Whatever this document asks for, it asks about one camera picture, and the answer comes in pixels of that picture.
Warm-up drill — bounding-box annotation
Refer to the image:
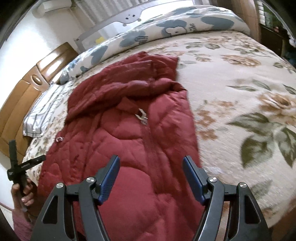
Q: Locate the red quilted down jacket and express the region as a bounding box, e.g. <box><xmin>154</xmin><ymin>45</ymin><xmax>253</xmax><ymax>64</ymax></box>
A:
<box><xmin>38</xmin><ymin>52</ymin><xmax>203</xmax><ymax>240</ymax></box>

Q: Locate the pink sleeved left forearm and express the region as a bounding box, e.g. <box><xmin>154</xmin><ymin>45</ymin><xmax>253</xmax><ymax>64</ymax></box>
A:
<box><xmin>12</xmin><ymin>210</ymin><xmax>35</xmax><ymax>241</ymax></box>

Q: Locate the person's left hand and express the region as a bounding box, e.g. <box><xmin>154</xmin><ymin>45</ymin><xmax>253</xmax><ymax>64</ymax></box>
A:
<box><xmin>11</xmin><ymin>178</ymin><xmax>34</xmax><ymax>212</ymax></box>

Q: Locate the wooden headboard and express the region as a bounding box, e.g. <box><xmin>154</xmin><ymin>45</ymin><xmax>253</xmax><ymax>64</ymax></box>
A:
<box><xmin>1</xmin><ymin>42</ymin><xmax>78</xmax><ymax>162</ymax></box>

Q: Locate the striped white pillow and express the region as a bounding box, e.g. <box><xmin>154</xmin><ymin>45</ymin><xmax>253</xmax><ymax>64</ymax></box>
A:
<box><xmin>23</xmin><ymin>84</ymin><xmax>70</xmax><ymax>138</ymax></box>

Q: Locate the floral cream bedspread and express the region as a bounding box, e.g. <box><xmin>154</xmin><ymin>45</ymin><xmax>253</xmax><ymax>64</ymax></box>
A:
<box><xmin>25</xmin><ymin>31</ymin><xmax>295</xmax><ymax>239</ymax></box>

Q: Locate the blue white cartoon duvet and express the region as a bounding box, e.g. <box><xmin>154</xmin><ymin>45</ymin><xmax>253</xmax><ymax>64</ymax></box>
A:
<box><xmin>59</xmin><ymin>5</ymin><xmax>250</xmax><ymax>85</ymax></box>

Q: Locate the wooden wardrobe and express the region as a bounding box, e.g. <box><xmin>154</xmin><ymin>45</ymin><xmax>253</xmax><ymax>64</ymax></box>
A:
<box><xmin>231</xmin><ymin>0</ymin><xmax>261</xmax><ymax>43</ymax></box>

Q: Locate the grey bed guard rail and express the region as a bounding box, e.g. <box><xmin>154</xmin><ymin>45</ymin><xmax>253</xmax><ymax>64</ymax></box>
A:
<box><xmin>74</xmin><ymin>1</ymin><xmax>194</xmax><ymax>52</ymax></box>

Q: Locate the white wall air conditioner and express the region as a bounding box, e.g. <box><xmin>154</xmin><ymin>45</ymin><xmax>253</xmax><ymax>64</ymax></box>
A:
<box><xmin>36</xmin><ymin>0</ymin><xmax>72</xmax><ymax>16</ymax></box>

